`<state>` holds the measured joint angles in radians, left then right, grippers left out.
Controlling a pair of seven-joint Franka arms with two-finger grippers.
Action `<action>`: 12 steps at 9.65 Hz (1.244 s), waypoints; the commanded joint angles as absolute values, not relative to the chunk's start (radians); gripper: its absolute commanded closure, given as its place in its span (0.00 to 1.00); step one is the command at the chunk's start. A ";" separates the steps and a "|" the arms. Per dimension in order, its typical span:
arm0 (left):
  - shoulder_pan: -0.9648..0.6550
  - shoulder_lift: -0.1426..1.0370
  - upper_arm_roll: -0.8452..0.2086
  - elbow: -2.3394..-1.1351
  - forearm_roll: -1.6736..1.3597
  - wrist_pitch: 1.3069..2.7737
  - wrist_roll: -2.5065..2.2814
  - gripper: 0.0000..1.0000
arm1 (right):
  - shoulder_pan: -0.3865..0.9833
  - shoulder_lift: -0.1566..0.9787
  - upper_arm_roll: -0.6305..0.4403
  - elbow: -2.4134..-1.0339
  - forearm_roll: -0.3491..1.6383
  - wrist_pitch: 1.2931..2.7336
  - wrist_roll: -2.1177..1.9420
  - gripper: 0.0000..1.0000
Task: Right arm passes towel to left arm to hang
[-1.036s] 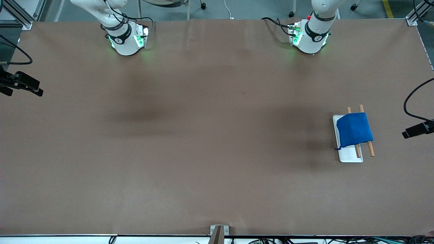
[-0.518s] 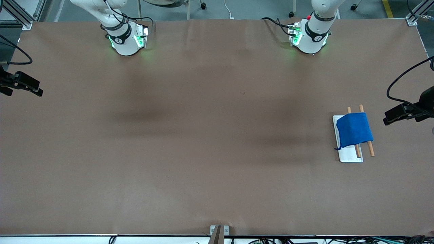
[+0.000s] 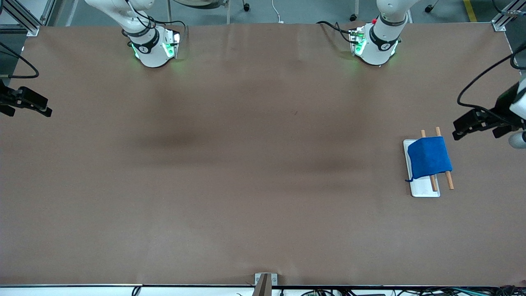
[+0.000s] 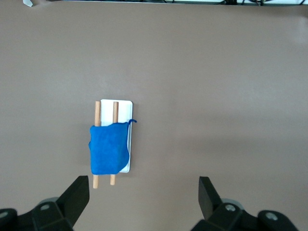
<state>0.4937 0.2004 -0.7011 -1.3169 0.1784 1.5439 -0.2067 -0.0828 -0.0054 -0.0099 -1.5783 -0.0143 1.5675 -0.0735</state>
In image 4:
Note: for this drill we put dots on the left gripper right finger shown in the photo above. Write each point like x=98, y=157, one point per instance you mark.
x=209, y=199

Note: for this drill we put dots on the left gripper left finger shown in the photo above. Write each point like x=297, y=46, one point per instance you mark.
x=72, y=199

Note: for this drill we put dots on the blue microfiber towel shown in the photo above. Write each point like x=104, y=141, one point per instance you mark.
x=108, y=149

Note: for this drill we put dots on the white rack with wooden bars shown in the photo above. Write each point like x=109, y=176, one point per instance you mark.
x=124, y=113

